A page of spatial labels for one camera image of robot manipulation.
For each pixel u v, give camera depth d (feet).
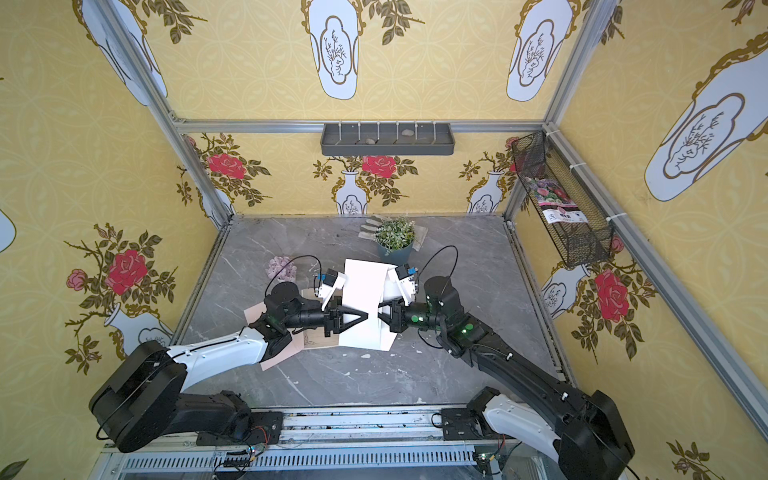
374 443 2.38
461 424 2.45
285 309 2.09
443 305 1.85
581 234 2.74
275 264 3.10
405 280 2.21
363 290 2.33
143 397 1.38
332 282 2.22
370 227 3.87
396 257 3.21
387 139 3.04
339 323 2.23
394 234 3.04
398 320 2.09
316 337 2.93
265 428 2.40
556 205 2.51
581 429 1.30
